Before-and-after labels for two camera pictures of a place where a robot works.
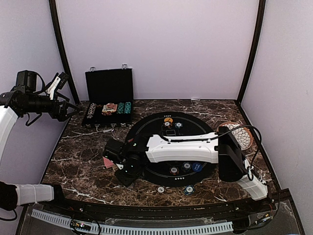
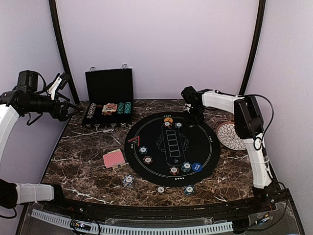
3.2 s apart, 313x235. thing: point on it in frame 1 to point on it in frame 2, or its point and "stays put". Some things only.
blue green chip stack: (189, 190) stays put
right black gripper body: (131, 174) to (196, 113)
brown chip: (167, 124) stays put
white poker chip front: (160, 190) stays put
